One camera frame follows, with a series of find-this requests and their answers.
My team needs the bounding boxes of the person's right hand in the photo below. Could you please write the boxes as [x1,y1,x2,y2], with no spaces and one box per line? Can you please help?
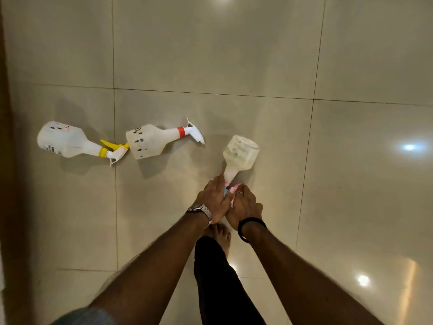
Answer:
[225,183,264,231]

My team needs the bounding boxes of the person's left hand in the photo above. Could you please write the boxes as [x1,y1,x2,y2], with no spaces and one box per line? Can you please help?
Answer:
[193,174,235,225]

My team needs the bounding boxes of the pink-trigger white spray bottle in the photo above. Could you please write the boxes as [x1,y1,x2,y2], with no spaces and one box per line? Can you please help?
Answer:
[222,135,260,207]

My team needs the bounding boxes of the person's right forearm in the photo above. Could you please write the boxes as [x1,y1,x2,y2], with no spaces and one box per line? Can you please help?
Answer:
[241,221,384,325]

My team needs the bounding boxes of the person's left forearm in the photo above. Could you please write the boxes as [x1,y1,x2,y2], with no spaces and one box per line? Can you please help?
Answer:
[89,211,211,325]

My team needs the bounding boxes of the silver wristwatch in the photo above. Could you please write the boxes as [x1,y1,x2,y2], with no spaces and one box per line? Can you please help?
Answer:
[186,204,214,226]

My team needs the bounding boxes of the black wristband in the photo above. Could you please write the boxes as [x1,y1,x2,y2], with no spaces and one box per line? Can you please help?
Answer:
[237,217,267,244]

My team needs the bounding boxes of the person's bare foot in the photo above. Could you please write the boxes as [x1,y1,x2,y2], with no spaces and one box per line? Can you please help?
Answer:
[202,223,232,259]

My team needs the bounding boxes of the red-collar white spray bottle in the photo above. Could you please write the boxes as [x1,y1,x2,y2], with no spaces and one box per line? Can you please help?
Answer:
[125,118,206,160]

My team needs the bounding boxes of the person's black trouser leg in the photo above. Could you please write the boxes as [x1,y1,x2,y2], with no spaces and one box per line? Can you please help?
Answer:
[193,236,266,325]

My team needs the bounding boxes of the yellow-trigger white spray bottle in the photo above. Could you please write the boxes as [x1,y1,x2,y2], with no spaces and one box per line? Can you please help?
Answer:
[37,121,130,166]

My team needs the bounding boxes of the person's grey shirt sleeve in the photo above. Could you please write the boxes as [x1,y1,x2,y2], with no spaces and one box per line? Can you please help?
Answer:
[51,306,117,325]

